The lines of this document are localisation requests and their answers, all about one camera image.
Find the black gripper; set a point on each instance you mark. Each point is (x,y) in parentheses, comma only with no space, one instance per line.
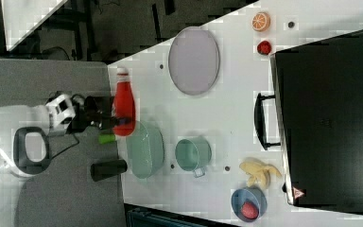
(88,115)

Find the grey round plate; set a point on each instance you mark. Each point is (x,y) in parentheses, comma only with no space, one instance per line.
(193,61)

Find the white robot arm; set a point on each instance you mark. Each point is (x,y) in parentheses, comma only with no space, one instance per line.
(24,146)

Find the lime green round toy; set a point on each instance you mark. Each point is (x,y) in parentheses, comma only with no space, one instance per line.
(106,139)

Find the green mug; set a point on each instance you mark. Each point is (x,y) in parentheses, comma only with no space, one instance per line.
(193,155)

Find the blue bowl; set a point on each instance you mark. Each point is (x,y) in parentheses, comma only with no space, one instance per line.
(252,194)

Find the black cylindrical cup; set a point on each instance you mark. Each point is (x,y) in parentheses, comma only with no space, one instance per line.
(104,170)

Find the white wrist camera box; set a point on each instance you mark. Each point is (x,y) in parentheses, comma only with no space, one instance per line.
(61,113)

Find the green oval strainer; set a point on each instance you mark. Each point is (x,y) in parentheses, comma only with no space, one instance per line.
(145,147)

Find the red strawberry toy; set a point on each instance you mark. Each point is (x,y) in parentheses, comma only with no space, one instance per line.
(249,210)

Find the small red fruit toy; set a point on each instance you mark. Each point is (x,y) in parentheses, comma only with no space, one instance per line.
(264,48)

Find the peeled banana toy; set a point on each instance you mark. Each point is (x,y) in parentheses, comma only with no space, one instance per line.
(259,173)

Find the orange slice toy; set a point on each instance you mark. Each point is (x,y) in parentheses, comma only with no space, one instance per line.
(261,21)

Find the blue metal frame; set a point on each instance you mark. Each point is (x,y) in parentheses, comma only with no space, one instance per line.
(139,216)

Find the red ketchup bottle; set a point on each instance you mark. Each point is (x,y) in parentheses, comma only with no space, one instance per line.
(124,106)

